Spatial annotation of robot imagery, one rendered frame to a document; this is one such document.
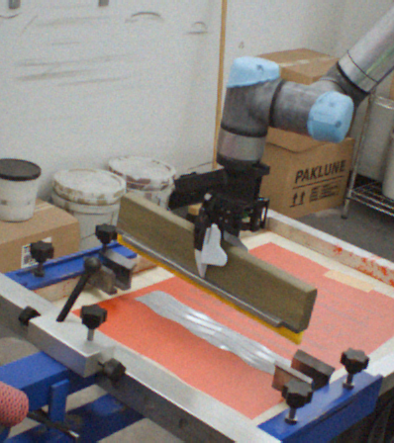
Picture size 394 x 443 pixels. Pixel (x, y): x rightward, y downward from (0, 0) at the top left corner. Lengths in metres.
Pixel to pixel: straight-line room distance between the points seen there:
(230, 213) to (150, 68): 2.96
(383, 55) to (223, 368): 0.57
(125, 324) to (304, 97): 0.54
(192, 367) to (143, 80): 2.93
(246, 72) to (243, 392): 0.51
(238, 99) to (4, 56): 2.43
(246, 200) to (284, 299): 0.17
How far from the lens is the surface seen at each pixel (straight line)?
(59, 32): 3.95
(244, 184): 1.46
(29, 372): 1.34
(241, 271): 1.51
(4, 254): 3.54
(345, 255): 2.08
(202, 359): 1.60
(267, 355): 1.64
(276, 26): 5.11
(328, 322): 1.81
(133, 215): 1.64
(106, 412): 1.50
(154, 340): 1.63
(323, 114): 1.39
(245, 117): 1.43
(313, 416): 1.41
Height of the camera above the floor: 1.75
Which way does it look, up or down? 22 degrees down
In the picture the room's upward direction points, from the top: 10 degrees clockwise
